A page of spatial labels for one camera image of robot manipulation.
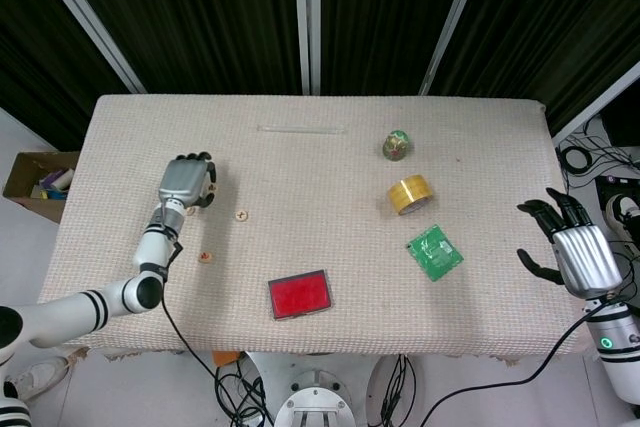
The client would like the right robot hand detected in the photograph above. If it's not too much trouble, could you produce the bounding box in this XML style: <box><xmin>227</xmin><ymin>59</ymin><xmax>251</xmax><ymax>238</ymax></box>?
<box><xmin>516</xmin><ymin>187</ymin><xmax>624</xmax><ymax>301</ymax></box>

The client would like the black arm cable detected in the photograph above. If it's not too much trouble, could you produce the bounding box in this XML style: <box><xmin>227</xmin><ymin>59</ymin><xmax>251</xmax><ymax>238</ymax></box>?
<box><xmin>159</xmin><ymin>241</ymin><xmax>274</xmax><ymax>427</ymax></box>
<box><xmin>418</xmin><ymin>296</ymin><xmax>621</xmax><ymax>427</ymax></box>

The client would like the green foil packet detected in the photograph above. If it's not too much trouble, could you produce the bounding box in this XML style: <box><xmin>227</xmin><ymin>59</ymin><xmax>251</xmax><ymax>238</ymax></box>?
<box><xmin>405</xmin><ymin>224</ymin><xmax>465</xmax><ymax>283</ymax></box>

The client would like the yellow packing tape roll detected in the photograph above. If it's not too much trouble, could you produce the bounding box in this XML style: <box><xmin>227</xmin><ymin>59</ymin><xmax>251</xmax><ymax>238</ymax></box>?
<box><xmin>388</xmin><ymin>174</ymin><xmax>434</xmax><ymax>217</ymax></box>

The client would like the black floor cable bundle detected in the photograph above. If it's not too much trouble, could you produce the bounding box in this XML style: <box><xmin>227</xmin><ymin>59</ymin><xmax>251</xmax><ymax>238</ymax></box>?
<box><xmin>214</xmin><ymin>354</ymin><xmax>275</xmax><ymax>427</ymax></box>
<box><xmin>379</xmin><ymin>354</ymin><xmax>419</xmax><ymax>427</ymax></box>

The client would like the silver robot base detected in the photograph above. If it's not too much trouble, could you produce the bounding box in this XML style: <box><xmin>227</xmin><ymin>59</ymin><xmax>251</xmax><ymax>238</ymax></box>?
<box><xmin>242</xmin><ymin>350</ymin><xmax>401</xmax><ymax>427</ymax></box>

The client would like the white black sneaker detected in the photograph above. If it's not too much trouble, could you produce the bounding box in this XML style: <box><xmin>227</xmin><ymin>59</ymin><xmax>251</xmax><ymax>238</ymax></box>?
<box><xmin>605</xmin><ymin>194</ymin><xmax>640</xmax><ymax>249</ymax></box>

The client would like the beige woven tablecloth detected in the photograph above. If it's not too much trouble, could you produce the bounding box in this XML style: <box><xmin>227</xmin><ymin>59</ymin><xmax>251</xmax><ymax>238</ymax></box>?
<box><xmin>37</xmin><ymin>93</ymin><xmax>589</xmax><ymax>361</ymax></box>

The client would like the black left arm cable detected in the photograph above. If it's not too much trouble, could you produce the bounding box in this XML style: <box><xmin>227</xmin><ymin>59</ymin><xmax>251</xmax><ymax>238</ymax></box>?
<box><xmin>159</xmin><ymin>241</ymin><xmax>274</xmax><ymax>427</ymax></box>

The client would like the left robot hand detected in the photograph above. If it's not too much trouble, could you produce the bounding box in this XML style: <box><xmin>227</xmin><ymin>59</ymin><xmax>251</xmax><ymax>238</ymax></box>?
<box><xmin>157</xmin><ymin>150</ymin><xmax>220</xmax><ymax>211</ymax></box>

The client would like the white roll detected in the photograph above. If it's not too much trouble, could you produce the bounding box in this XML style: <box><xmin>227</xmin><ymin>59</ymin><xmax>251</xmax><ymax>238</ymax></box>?
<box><xmin>52</xmin><ymin>169</ymin><xmax>76</xmax><ymax>194</ymax></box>

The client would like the black cable pile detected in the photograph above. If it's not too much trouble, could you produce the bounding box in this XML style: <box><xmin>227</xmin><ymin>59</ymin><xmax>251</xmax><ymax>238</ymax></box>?
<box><xmin>555</xmin><ymin>116</ymin><xmax>640</xmax><ymax>191</ymax></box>

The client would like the dark green curtain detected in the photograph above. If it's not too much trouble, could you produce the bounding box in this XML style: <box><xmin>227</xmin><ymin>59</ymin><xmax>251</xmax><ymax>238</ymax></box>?
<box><xmin>0</xmin><ymin>0</ymin><xmax>640</xmax><ymax>151</ymax></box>

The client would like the black monitor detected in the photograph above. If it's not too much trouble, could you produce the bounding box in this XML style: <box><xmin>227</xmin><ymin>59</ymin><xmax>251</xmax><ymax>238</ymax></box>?
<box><xmin>599</xmin><ymin>94</ymin><xmax>640</xmax><ymax>149</ymax></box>

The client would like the white frame post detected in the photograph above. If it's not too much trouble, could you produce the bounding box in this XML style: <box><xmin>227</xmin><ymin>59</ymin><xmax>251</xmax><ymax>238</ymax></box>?
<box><xmin>547</xmin><ymin>61</ymin><xmax>640</xmax><ymax>144</ymax></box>
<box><xmin>24</xmin><ymin>0</ymin><xmax>147</xmax><ymax>95</ymax></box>
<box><xmin>418</xmin><ymin>0</ymin><xmax>491</xmax><ymax>97</ymax></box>
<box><xmin>292</xmin><ymin>0</ymin><xmax>322</xmax><ymax>96</ymax></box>

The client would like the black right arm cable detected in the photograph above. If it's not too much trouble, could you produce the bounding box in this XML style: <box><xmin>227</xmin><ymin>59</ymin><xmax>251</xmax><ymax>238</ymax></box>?
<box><xmin>418</xmin><ymin>296</ymin><xmax>621</xmax><ymax>427</ymax></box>

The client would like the red ink pad case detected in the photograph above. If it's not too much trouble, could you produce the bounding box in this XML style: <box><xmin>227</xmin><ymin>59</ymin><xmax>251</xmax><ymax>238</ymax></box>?
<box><xmin>267</xmin><ymin>269</ymin><xmax>335</xmax><ymax>322</ymax></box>

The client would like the green foil jelly cup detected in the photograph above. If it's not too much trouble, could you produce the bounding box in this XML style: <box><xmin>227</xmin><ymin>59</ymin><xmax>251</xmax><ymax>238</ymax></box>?
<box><xmin>382</xmin><ymin>128</ymin><xmax>414</xmax><ymax>162</ymax></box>

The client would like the brown cardboard box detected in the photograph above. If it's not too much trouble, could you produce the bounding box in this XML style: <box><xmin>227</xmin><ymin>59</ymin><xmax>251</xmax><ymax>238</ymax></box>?
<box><xmin>2</xmin><ymin>150</ymin><xmax>81</xmax><ymax>226</ymax></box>

